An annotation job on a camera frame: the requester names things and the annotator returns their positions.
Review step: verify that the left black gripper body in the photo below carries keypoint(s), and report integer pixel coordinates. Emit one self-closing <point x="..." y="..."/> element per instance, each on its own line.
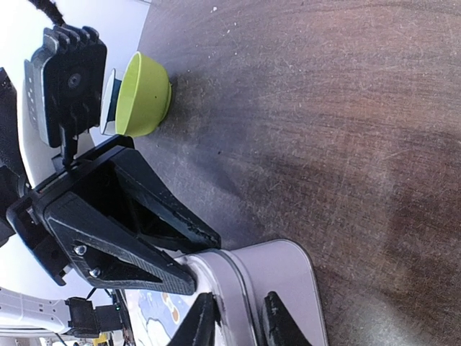
<point x="92" y="177"/>

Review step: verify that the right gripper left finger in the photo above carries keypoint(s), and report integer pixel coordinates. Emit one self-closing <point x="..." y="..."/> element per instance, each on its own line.
<point x="199" y="325"/>

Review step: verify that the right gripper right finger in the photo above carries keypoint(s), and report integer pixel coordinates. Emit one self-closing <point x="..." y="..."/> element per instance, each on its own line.
<point x="280" y="329"/>

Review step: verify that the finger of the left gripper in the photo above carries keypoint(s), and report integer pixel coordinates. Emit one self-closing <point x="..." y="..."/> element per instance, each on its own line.
<point x="160" y="218"/>
<point x="107" y="256"/>

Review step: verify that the bunny picture tin lid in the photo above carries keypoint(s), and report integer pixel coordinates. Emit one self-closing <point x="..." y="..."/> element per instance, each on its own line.
<point x="239" y="280"/>

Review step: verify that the black white small bowl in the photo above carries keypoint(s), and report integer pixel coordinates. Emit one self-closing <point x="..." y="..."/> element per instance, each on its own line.
<point x="109" y="104"/>

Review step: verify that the lime green bowl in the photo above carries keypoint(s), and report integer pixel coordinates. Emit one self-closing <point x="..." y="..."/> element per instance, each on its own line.
<point x="144" y="97"/>

